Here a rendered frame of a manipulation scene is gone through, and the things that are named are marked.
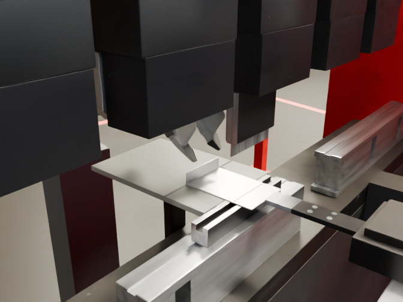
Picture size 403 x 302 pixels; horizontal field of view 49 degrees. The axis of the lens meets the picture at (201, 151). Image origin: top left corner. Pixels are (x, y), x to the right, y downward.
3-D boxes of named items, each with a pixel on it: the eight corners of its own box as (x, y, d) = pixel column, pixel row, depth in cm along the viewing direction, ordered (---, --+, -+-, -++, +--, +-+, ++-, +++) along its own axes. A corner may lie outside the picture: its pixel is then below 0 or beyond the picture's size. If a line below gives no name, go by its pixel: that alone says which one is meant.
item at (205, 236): (265, 190, 78) (266, 174, 76) (280, 195, 76) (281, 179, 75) (191, 239, 63) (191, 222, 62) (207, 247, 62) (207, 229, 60)
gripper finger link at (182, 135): (198, 151, 66) (179, 96, 68) (176, 166, 70) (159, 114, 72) (213, 149, 68) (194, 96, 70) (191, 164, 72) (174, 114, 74)
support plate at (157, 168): (161, 142, 93) (160, 138, 93) (268, 177, 78) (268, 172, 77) (91, 170, 80) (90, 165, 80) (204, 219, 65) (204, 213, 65)
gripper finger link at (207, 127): (237, 138, 72) (200, 94, 71) (214, 153, 76) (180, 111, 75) (244, 129, 74) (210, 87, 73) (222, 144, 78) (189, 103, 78)
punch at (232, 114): (262, 136, 71) (265, 78, 67) (273, 139, 70) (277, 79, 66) (225, 155, 64) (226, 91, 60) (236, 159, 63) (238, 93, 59)
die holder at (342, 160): (385, 130, 134) (391, 100, 130) (406, 135, 130) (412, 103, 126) (310, 190, 98) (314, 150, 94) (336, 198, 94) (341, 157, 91)
